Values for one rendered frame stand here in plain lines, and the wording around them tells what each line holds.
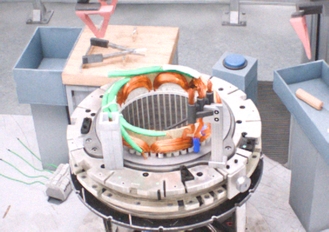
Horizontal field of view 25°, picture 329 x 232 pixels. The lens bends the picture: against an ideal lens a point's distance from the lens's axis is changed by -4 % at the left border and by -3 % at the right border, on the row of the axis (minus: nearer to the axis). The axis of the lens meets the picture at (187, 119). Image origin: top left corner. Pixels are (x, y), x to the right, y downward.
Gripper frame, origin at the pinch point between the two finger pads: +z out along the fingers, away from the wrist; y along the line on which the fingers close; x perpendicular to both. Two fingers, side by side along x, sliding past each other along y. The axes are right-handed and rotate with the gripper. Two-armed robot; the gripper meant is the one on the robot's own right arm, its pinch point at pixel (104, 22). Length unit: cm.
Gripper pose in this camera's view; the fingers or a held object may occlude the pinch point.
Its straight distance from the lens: 142.0
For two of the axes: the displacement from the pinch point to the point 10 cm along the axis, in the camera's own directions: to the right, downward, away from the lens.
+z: 0.6, 7.6, 6.5
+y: -1.2, 6.5, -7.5
